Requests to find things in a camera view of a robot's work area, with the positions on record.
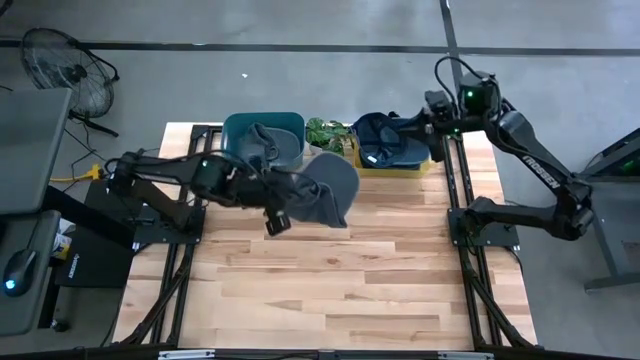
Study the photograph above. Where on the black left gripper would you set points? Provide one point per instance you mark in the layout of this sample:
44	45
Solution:
255	190

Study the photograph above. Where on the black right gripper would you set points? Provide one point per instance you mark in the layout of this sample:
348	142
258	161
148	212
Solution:
437	125

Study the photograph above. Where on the grey baseball cap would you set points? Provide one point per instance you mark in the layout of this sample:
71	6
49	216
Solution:
285	145
335	175

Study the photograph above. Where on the navy blue baseball cap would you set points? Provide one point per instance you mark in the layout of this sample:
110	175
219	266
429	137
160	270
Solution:
370	132

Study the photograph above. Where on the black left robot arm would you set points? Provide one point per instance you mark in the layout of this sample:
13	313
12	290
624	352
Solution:
165	170

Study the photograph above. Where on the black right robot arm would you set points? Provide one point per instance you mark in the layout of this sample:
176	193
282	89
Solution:
542	172

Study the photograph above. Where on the white plant pot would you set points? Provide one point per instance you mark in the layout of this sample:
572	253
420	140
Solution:
315	148

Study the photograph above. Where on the yellow plastic bin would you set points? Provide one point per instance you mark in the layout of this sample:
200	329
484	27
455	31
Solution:
390	172

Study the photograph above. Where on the green leafy plant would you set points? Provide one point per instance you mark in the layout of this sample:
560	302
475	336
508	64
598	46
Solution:
327	135

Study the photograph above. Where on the teal plastic bin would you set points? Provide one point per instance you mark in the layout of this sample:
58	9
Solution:
232	130

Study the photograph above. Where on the grey metal side table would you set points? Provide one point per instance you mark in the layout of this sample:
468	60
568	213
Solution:
600	225

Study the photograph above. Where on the black Trossen box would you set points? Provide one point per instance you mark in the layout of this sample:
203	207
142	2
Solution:
100	265

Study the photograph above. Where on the white yellow wipes pack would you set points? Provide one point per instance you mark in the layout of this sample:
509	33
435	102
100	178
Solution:
62	242

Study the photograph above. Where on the black floor fan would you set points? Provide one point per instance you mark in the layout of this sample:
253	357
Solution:
70	72

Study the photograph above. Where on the black front beam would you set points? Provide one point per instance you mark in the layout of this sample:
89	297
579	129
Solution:
100	352

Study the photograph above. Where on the grey desk panel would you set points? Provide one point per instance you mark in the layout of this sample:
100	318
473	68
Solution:
30	150
25	310

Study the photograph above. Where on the black computer mouse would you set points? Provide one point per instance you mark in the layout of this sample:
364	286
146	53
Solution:
20	272

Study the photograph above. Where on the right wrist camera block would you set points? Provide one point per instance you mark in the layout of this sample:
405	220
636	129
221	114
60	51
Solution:
437	101

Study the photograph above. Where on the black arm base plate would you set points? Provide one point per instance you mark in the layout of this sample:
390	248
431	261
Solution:
500	235
150	232

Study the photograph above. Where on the black aluminium table frame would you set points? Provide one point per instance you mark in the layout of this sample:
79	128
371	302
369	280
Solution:
465	265

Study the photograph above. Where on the silver bracket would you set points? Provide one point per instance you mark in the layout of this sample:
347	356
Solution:
185	354
465	356

